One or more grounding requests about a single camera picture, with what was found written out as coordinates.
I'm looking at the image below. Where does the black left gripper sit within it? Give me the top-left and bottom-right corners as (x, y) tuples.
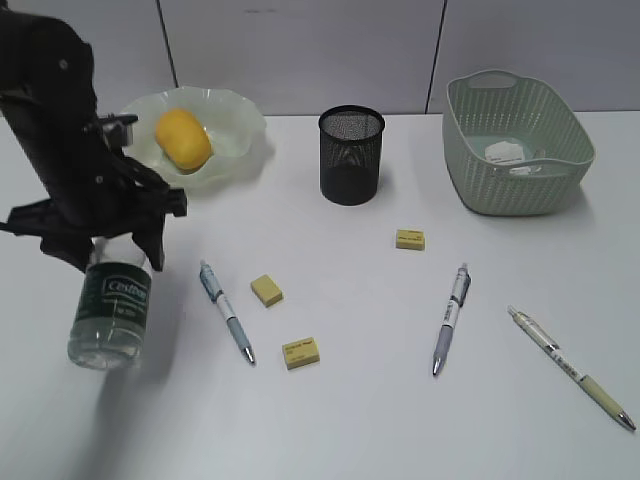
(1, 94), (187, 272)

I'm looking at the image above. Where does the clear water bottle green label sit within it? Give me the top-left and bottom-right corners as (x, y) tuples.
(67, 235), (152, 370)

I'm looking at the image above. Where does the yellow mango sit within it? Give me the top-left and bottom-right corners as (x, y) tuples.
(155, 108), (213, 173)

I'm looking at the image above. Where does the white waste paper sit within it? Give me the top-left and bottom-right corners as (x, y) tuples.
(484, 140), (544, 176)

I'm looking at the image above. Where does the beige grip pen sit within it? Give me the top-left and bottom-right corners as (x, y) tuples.
(507, 305), (636, 432)

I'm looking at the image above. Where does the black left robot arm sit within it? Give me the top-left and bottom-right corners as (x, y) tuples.
(1, 5), (187, 271)

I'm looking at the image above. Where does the blue and white pen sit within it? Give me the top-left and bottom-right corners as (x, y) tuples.
(199, 260), (257, 367)

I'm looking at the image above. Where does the plain yellow eraser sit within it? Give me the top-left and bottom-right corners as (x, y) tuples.
(250, 274), (284, 307)

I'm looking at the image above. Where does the pale green wavy plate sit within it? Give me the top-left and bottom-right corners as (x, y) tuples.
(123, 86), (266, 191)

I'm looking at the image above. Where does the yellow eraser front label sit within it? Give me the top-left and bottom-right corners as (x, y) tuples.
(282, 337), (320, 370)

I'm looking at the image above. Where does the black mesh pen holder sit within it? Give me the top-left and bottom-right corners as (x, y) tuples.
(318, 105), (385, 206)

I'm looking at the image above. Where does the yellow eraser near basket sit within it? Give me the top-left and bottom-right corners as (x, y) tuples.
(395, 229), (426, 251)

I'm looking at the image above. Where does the grey and white pen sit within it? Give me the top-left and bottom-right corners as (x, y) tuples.
(432, 263), (471, 377)

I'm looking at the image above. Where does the green woven plastic basket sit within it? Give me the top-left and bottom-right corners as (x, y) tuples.
(442, 70), (595, 217)

